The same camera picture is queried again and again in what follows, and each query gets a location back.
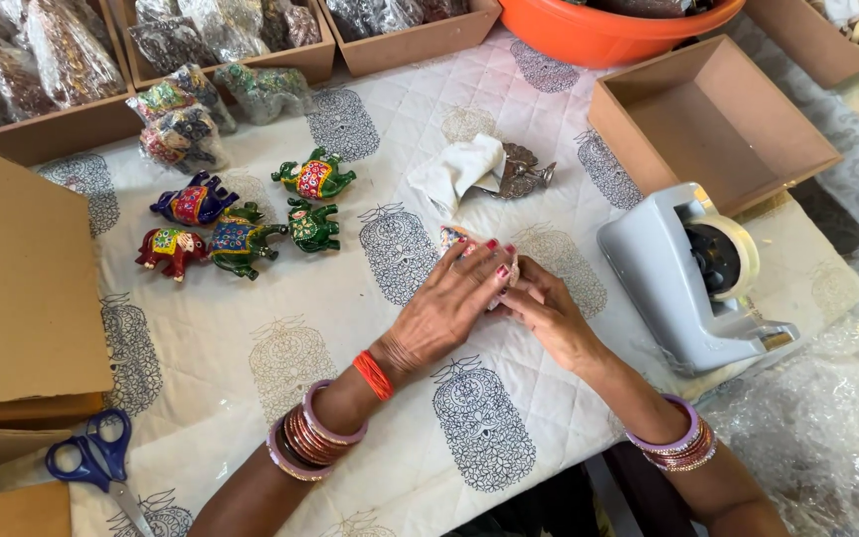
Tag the person's left hand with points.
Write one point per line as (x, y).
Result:
(441, 306)

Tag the person's right hand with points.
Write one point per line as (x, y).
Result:
(560, 321)

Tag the person's left fingers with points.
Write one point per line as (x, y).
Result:
(485, 262)

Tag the bubble-wrapped painted figurine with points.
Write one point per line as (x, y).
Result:
(455, 240)

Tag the white crumpled cloth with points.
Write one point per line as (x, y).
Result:
(455, 173)

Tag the silver metal peacock figurine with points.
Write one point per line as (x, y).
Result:
(523, 173)

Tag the orange thread wristband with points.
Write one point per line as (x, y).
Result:
(374, 375)

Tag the grey tape dispenser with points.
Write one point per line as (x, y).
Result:
(653, 283)

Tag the small green elephant figurine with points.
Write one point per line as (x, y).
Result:
(312, 227)

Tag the green elephant with red blanket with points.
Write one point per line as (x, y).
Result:
(315, 177)

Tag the white printed quilted tablecloth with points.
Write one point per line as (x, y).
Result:
(265, 335)

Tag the small tray of wrapped goods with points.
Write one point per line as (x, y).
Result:
(400, 41)

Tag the green elephant with blue blanket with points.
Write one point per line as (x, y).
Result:
(239, 239)

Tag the left wrist bangles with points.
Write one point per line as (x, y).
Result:
(310, 440)

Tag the wrist bangles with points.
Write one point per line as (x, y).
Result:
(679, 447)
(310, 440)

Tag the orange plastic basin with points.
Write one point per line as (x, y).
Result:
(601, 37)

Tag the clear tape roll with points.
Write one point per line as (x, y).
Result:
(743, 250)

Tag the empty brown wooden tray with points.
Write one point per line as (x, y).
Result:
(713, 127)

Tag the right wrist bangles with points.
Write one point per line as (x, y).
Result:
(679, 447)

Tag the person's dark clothing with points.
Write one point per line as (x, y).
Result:
(623, 500)

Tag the bubble-wrapped elephant figurine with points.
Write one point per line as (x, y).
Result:
(176, 93)
(265, 89)
(183, 142)

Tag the blue painted elephant figurine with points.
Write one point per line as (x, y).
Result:
(192, 203)

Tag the red painted elephant figurine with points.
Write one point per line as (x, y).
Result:
(168, 246)

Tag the medium tray of wrapped goods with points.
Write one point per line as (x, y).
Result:
(213, 33)

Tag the clear bubble wrap sheet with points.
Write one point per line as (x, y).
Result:
(825, 425)

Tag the tray of pale wooden pieces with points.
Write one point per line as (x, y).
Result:
(847, 37)

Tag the large cardboard box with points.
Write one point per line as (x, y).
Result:
(19, 283)

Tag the large tray of wrapped goods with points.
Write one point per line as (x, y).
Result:
(27, 67)

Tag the flat cardboard piece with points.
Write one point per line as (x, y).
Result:
(8, 513)

